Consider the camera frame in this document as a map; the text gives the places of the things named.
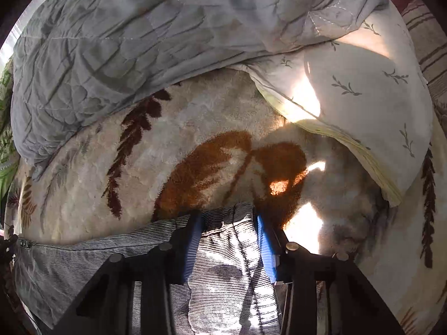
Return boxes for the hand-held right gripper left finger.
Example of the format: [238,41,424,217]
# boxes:
[52,211,205,335]

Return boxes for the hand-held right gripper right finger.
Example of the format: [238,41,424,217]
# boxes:
[256,213,407,335]

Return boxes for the grey striped denim pants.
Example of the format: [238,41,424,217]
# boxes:
[10,202,283,335]

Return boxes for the cream leaf-print fleece blanket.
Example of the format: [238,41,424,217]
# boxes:
[3,68,447,335]

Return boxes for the white sprig-print pillow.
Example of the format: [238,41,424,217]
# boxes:
[230,31,434,206]

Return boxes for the grey quilted pillow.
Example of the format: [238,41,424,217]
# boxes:
[10,0,390,178]

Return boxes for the green patterned quilt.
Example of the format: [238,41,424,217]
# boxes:
[0,59,22,196]

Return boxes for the pink striped cloth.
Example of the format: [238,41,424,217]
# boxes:
[384,0,447,119]

